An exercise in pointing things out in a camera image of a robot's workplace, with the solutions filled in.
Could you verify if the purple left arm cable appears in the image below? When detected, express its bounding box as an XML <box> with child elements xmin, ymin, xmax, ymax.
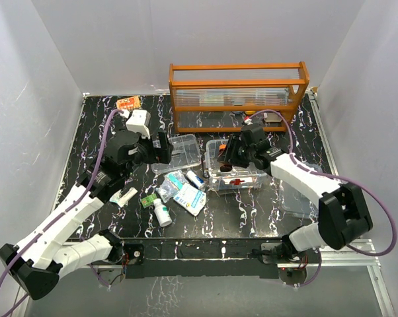
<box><xmin>0</xmin><ymin>109</ymin><xmax>127</xmax><ymax>317</ymax></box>

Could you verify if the open cardboard box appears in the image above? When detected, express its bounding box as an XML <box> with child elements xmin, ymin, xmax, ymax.
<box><xmin>263</xmin><ymin>112</ymin><xmax>282</xmax><ymax>123</ymax></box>

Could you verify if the teal header plastic packet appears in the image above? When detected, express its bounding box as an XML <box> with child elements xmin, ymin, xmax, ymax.
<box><xmin>165</xmin><ymin>170</ymin><xmax>187</xmax><ymax>190</ymax></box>

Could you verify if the white medicine bottle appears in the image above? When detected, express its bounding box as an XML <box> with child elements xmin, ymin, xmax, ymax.
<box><xmin>153</xmin><ymin>198</ymin><xmax>172</xmax><ymax>227</ymax></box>

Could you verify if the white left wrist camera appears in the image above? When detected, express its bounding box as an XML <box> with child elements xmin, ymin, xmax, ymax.
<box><xmin>120</xmin><ymin>109</ymin><xmax>151</xmax><ymax>139</ymax></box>

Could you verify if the orange wooden shelf rack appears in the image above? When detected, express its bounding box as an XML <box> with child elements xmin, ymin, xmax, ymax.
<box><xmin>168</xmin><ymin>61</ymin><xmax>310</xmax><ymax>133</ymax></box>

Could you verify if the white blue gauze packet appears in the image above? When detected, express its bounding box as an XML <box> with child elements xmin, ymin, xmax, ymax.
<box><xmin>173</xmin><ymin>184</ymin><xmax>206</xmax><ymax>217</ymax></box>

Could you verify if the green wind oil box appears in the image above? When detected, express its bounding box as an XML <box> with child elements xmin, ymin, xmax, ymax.
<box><xmin>140</xmin><ymin>194</ymin><xmax>157</xmax><ymax>208</ymax></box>

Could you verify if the white paper sachet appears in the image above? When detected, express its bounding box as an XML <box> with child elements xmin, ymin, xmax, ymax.
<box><xmin>110</xmin><ymin>188</ymin><xmax>138</xmax><ymax>207</ymax></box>

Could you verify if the orange snack packet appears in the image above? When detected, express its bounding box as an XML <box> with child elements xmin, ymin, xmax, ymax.
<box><xmin>116</xmin><ymin>96</ymin><xmax>141</xmax><ymax>111</ymax></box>

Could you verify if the clear medicine kit box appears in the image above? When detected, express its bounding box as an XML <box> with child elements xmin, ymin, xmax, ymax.
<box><xmin>205</xmin><ymin>139</ymin><xmax>267</xmax><ymax>192</ymax></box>

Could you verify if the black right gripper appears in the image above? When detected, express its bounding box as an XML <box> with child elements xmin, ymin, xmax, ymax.
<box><xmin>219</xmin><ymin>135</ymin><xmax>255</xmax><ymax>168</ymax></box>

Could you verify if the clear kit box lid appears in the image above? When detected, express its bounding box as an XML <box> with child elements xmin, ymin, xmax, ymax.
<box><xmin>279</xmin><ymin>180</ymin><xmax>318</xmax><ymax>221</ymax></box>

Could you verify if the amber bottle orange cap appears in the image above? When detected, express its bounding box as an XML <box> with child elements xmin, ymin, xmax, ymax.
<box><xmin>217</xmin><ymin>143</ymin><xmax>233</xmax><ymax>173</ymax></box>

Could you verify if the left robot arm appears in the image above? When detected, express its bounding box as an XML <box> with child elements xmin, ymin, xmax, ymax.
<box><xmin>0</xmin><ymin>130</ymin><xmax>173</xmax><ymax>300</ymax></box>

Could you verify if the clear compartment organizer tray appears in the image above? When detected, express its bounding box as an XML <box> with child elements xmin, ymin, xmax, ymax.
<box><xmin>151</xmin><ymin>134</ymin><xmax>201</xmax><ymax>175</ymax></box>

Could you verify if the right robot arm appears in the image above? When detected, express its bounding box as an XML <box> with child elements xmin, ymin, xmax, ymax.
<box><xmin>218</xmin><ymin>123</ymin><xmax>373</xmax><ymax>262</ymax></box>

